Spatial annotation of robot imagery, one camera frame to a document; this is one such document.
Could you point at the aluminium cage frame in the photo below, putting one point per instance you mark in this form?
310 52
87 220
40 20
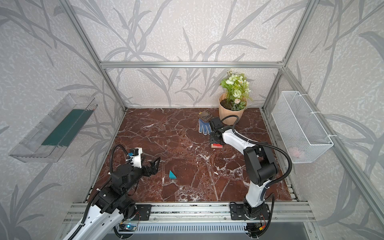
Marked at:
372 197

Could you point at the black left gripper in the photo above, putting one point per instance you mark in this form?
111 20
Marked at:
147 168

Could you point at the pink object in basket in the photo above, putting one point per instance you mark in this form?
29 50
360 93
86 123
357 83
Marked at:
296 153

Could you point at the white wire mesh basket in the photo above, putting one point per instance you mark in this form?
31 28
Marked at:
300 127

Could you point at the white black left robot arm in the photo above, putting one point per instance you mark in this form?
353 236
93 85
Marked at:
112 205

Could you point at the brown plastic slotted scoop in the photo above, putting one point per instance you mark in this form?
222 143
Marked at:
205 116

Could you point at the green circuit board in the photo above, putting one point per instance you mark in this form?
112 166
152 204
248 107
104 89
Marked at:
128 227

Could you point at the pink block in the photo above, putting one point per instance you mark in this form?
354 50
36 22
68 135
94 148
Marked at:
216 147

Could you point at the green white artificial flowers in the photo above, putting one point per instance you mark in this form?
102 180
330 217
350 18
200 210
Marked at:
237 90

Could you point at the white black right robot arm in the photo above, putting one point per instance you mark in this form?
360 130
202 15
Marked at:
261 168

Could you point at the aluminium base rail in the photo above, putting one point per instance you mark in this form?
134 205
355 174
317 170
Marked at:
218 212

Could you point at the blue dotted work glove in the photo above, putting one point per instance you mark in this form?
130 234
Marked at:
204 126

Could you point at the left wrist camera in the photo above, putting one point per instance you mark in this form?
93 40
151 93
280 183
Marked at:
134 157

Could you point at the teal triangle wood block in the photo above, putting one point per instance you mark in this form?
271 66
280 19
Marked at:
172 175

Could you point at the peach ribbed flower pot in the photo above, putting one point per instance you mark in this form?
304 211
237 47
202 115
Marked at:
228 115

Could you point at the clear plastic wall tray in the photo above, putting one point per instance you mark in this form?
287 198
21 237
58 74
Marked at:
47 142

